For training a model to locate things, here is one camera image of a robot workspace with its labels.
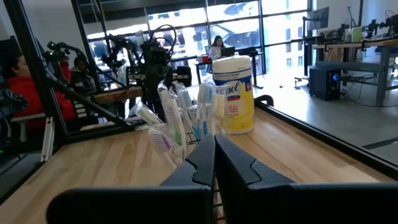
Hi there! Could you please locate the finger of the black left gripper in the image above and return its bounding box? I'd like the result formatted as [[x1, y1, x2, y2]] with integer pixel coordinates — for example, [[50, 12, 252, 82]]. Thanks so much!
[[144, 81, 158, 119], [155, 81, 168, 119]]

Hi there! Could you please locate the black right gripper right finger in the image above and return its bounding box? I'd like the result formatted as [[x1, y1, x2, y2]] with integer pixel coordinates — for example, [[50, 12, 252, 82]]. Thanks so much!
[[216, 134, 398, 224]]

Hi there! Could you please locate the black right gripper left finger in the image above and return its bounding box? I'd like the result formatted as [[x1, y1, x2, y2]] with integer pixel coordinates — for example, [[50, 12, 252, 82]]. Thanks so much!
[[46, 134, 216, 224]]

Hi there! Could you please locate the blue toothbrush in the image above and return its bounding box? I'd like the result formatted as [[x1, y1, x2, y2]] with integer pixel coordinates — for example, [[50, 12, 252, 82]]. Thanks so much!
[[175, 82, 200, 141]]

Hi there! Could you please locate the green toothbrush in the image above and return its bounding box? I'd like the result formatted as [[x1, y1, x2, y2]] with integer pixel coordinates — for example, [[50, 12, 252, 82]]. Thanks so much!
[[157, 81, 189, 157]]

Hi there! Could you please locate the teal toothbrush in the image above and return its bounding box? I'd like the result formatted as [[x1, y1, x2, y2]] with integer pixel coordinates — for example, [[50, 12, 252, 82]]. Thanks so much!
[[197, 82, 214, 138]]

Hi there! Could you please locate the person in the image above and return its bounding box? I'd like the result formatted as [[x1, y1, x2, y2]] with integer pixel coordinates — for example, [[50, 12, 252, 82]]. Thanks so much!
[[69, 55, 98, 96], [0, 51, 76, 133], [207, 35, 226, 60]]

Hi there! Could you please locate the Lysol wipes canister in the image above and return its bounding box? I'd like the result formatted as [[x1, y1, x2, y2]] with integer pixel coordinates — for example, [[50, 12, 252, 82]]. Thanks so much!
[[212, 55, 256, 135]]

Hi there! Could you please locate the black computer tower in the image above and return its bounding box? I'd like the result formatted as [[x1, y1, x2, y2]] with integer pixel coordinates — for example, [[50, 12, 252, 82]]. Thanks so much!
[[308, 66, 342, 102]]

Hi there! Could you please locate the wooden top workbench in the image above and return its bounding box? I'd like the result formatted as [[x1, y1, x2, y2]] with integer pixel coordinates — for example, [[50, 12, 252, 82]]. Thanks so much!
[[312, 37, 398, 107]]

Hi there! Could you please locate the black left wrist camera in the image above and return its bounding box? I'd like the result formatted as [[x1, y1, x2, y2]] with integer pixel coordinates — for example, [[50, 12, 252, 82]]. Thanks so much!
[[148, 45, 172, 67]]

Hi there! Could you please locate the black wire caddy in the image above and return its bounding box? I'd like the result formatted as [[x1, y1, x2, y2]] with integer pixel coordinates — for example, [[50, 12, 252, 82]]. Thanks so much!
[[185, 132, 225, 224]]

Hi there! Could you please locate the black frame clamp handle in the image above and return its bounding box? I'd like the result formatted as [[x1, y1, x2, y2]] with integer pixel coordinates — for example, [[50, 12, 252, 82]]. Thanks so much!
[[254, 94, 275, 107]]

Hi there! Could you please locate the black metal rig frame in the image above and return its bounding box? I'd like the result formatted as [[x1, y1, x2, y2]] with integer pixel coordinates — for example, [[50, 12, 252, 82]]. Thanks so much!
[[0, 0, 398, 203]]

